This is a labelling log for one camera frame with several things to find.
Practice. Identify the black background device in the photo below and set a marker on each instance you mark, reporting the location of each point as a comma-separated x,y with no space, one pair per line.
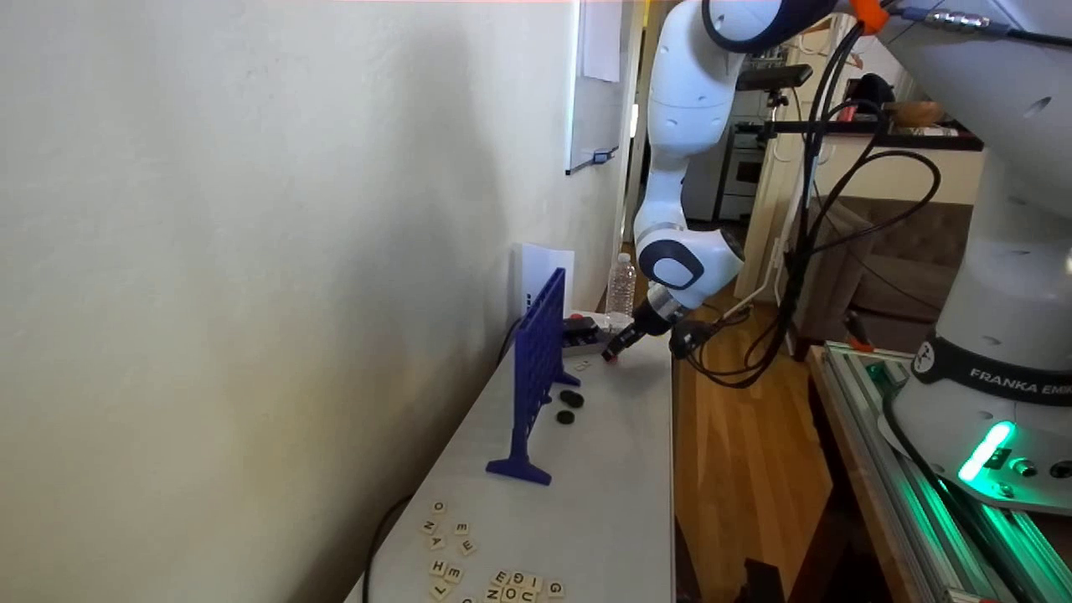
776,75

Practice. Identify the cream letter tile H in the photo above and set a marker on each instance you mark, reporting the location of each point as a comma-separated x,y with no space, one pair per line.
442,587

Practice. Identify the blue connect four grid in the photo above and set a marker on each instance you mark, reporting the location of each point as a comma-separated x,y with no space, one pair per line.
536,355

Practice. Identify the brown wooden box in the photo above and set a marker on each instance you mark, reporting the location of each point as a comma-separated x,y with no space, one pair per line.
918,112

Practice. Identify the black plastic disc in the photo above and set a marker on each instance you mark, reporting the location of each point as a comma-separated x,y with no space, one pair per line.
566,418
564,392
576,400

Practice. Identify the cream letter tile G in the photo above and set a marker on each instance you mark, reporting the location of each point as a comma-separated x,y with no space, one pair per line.
522,581
554,585

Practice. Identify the cream letter tile E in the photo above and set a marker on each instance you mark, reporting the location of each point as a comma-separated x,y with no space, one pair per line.
505,581
455,574

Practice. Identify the cream letter tile I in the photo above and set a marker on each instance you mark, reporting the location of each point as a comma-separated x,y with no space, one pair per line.
536,581

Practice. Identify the whiteboard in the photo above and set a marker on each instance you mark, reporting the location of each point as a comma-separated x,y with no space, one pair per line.
591,112

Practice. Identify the white paper sheet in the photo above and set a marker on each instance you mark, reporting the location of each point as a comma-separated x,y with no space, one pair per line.
601,38

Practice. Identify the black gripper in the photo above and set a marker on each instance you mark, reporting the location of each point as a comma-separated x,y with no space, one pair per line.
654,320

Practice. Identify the cream letter tile A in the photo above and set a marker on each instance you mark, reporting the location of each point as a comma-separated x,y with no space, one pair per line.
439,569

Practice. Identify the white machine with green light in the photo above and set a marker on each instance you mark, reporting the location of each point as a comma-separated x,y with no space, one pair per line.
893,447

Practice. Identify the clear plastic water bottle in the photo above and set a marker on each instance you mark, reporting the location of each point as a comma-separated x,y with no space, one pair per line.
618,287

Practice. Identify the cream letter tile N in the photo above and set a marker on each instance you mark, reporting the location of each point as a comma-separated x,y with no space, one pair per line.
497,597
439,540

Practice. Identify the cream letter tile O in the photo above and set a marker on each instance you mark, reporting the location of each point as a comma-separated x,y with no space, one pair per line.
514,597

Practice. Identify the black remote control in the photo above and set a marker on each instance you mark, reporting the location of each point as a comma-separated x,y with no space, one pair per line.
580,330

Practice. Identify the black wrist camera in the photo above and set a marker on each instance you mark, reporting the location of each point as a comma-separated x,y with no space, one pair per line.
684,336

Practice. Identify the brown wooden cabinet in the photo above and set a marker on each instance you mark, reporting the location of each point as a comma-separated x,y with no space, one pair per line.
893,288

